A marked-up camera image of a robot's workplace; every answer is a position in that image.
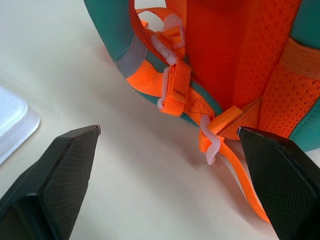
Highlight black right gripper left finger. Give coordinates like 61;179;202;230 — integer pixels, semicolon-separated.
0;124;101;240

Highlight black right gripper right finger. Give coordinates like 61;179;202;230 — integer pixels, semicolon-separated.
237;126;320;240

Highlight teal and orange backpack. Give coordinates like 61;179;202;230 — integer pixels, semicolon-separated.
83;0;320;224

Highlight clear plastic container lid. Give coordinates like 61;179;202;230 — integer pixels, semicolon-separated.
0;85;41;165

